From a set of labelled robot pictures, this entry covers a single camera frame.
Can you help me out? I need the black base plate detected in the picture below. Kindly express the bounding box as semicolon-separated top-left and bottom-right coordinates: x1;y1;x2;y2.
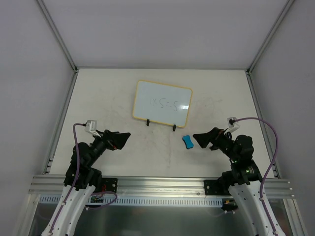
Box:
98;177;118;193
203;179;230;196

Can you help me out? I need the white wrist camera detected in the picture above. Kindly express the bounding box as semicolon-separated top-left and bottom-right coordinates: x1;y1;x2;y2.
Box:
85;120;101;137
224;117;240;134

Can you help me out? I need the aluminium front rail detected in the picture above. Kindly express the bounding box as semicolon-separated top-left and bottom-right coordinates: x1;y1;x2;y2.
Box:
28;175;295;199

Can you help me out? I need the yellow framed whiteboard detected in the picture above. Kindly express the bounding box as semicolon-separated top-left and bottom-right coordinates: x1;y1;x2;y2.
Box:
132;80;193;128

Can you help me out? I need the white slotted cable duct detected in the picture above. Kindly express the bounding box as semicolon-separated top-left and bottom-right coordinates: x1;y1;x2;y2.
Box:
39;195;223;208

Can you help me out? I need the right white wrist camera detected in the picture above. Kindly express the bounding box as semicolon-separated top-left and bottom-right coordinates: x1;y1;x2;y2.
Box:
224;117;240;134

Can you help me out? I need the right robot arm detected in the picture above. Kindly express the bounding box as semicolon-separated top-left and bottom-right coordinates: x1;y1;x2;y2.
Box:
193;127;285;236

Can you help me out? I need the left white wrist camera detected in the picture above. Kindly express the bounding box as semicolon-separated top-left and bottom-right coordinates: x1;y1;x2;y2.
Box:
85;120;101;137

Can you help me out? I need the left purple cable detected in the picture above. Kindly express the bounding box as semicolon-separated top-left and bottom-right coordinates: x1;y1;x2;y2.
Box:
48;122;118;236

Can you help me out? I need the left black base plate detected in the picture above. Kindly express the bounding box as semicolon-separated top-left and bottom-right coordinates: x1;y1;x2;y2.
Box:
98;177;118;193

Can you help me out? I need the purple cable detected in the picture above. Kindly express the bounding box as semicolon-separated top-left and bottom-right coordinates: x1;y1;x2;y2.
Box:
233;117;280;236
48;122;118;236

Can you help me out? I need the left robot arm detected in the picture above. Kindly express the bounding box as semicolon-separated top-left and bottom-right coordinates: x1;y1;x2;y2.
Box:
41;130;131;236

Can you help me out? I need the blue whiteboard eraser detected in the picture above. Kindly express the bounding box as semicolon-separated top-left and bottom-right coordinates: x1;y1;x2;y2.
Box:
182;135;194;149

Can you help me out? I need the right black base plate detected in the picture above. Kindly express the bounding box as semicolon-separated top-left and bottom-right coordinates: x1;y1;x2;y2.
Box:
203;179;230;196

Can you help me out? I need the left aluminium frame post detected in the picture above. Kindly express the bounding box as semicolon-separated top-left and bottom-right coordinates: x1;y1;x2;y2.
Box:
36;0;79;73

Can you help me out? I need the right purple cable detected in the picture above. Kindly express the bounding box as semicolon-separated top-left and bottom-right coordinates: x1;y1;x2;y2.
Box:
233;117;280;236

